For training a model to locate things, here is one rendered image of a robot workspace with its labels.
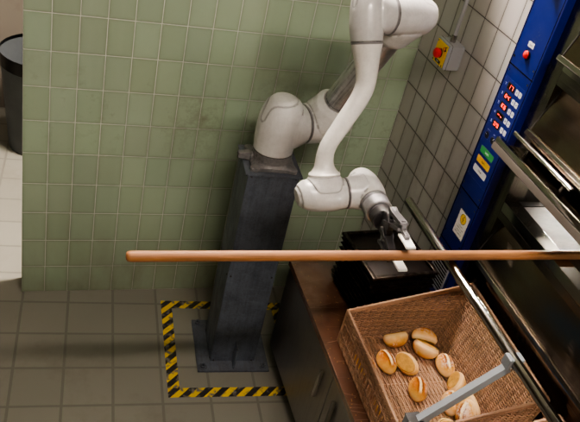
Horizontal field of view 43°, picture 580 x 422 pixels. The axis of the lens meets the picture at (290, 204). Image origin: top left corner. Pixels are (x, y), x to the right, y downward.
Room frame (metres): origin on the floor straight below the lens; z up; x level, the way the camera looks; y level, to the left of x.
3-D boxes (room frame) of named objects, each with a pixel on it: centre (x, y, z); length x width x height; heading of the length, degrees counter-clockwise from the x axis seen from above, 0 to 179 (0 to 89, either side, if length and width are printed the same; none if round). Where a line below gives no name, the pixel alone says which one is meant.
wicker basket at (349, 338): (1.85, -0.61, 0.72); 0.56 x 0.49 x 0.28; 22
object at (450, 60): (2.79, -0.46, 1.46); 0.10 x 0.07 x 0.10; 23
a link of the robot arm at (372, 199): (1.97, -0.27, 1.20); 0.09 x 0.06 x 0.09; 112
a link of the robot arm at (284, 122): (2.45, 0.11, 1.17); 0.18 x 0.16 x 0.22; 128
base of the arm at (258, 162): (2.44, 0.13, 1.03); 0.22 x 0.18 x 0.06; 109
